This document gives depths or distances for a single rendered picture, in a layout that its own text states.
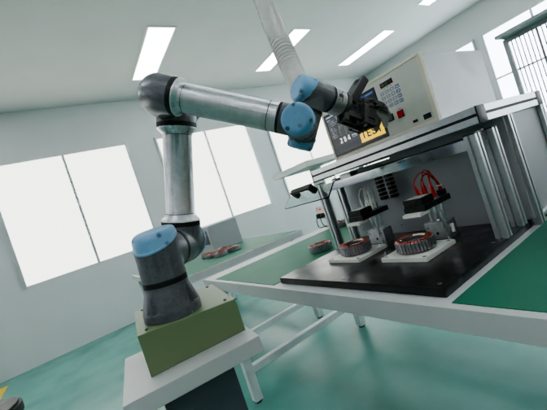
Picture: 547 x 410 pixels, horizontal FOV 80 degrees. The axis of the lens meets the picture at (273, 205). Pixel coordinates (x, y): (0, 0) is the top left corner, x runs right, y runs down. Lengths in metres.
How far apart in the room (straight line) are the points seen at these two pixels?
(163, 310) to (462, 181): 0.97
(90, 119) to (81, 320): 2.90
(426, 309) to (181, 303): 0.57
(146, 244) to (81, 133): 4.85
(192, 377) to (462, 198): 0.95
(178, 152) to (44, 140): 4.70
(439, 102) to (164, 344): 0.99
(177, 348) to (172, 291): 0.14
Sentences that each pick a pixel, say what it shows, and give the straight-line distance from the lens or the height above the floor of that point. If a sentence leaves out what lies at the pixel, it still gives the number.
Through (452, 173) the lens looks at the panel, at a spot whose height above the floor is 0.95.
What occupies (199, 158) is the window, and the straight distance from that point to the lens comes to 5.87.
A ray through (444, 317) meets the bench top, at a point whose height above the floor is 0.73.
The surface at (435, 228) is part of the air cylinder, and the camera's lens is 1.14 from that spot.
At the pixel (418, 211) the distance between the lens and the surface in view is 1.05.
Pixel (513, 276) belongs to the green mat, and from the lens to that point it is 0.83.
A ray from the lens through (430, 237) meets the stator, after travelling 1.01.
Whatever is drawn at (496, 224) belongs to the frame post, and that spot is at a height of 0.81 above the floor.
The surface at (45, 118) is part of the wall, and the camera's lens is 5.74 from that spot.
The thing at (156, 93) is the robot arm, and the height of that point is 1.39.
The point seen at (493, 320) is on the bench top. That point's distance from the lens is 0.71.
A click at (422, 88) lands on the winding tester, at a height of 1.22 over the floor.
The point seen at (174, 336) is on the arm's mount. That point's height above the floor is 0.81.
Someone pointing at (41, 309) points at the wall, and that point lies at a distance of 5.37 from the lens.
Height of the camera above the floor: 1.05
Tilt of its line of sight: 1 degrees down
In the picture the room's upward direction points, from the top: 19 degrees counter-clockwise
